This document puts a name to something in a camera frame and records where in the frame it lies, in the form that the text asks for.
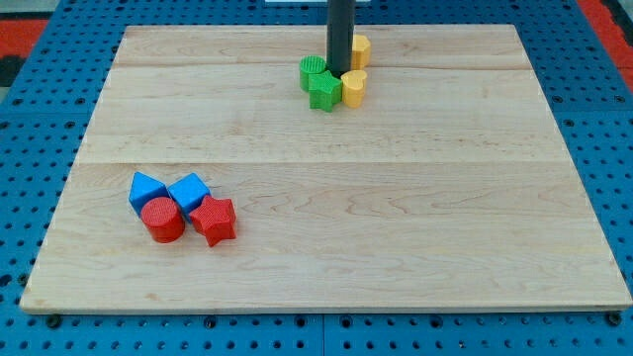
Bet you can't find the yellow hexagon block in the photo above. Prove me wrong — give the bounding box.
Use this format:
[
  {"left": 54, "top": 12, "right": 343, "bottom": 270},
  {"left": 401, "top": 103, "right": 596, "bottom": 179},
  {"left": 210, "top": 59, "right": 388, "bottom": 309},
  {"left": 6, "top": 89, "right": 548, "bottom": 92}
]
[{"left": 351, "top": 35, "right": 372, "bottom": 70}]

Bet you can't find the yellow heart block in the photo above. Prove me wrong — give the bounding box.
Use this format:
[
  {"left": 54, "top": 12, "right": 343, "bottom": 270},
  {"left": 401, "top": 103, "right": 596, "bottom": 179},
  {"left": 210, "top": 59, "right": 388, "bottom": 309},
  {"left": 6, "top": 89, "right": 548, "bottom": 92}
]
[{"left": 340, "top": 70, "right": 368, "bottom": 109}]

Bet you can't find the blue cube block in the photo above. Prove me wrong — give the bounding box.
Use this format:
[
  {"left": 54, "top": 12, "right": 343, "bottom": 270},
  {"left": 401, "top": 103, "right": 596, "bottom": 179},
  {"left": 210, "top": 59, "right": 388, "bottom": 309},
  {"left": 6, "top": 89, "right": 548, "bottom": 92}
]
[{"left": 167, "top": 173, "right": 211, "bottom": 223}]

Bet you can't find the blue triangle block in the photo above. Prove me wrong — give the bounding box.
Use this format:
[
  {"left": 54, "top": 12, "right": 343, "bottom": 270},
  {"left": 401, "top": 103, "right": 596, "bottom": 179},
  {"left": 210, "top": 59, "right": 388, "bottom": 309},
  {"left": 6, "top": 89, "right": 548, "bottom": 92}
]
[{"left": 129, "top": 172, "right": 169, "bottom": 216}]

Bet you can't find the green star block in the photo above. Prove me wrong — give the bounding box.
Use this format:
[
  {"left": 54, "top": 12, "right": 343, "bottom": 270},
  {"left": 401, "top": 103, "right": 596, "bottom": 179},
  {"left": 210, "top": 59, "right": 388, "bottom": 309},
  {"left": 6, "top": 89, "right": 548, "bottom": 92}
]
[{"left": 309, "top": 70, "right": 342, "bottom": 112}]

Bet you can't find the red star block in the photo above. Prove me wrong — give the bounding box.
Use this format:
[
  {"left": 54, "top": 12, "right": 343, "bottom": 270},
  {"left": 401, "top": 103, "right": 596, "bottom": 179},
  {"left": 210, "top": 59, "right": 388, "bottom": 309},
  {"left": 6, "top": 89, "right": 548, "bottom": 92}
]
[{"left": 189, "top": 195, "right": 236, "bottom": 247}]

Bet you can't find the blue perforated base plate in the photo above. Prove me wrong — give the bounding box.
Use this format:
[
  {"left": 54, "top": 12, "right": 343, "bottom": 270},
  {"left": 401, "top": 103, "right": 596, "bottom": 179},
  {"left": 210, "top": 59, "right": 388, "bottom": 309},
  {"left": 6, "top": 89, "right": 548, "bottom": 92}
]
[{"left": 1, "top": 1, "right": 632, "bottom": 355}]

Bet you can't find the green cylinder block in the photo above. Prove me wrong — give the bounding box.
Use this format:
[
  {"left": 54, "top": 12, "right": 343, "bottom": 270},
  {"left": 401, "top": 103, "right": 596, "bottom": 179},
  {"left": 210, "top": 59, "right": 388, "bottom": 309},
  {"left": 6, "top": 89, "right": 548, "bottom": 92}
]
[{"left": 299, "top": 55, "right": 326, "bottom": 92}]

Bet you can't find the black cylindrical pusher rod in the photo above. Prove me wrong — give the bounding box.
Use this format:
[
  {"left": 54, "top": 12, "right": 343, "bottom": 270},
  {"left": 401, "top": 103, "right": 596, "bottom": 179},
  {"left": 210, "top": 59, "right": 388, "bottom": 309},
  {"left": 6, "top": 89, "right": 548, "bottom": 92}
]
[{"left": 326, "top": 0, "right": 355, "bottom": 78}]

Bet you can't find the red cylinder block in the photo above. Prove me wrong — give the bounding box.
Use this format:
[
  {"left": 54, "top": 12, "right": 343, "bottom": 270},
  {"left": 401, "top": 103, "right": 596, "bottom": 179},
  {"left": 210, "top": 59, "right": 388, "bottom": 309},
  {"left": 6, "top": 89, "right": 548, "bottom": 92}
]
[{"left": 140, "top": 197, "right": 185, "bottom": 243}]

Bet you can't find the light wooden board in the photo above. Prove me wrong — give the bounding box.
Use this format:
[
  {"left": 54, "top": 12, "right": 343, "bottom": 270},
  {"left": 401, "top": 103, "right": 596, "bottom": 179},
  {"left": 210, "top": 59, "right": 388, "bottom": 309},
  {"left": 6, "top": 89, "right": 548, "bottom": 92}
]
[{"left": 21, "top": 25, "right": 632, "bottom": 314}]

